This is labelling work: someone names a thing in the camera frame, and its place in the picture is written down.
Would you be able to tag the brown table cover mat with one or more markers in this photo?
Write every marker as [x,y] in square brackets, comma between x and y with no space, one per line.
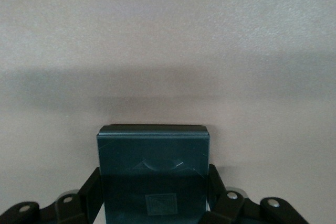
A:
[157,37]

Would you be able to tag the black phone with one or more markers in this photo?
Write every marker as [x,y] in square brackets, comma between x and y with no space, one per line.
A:
[152,155]

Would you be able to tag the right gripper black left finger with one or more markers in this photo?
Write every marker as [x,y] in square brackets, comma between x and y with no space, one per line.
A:
[89,190]

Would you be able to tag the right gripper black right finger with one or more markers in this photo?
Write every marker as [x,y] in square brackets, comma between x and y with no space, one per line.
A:
[228,208]

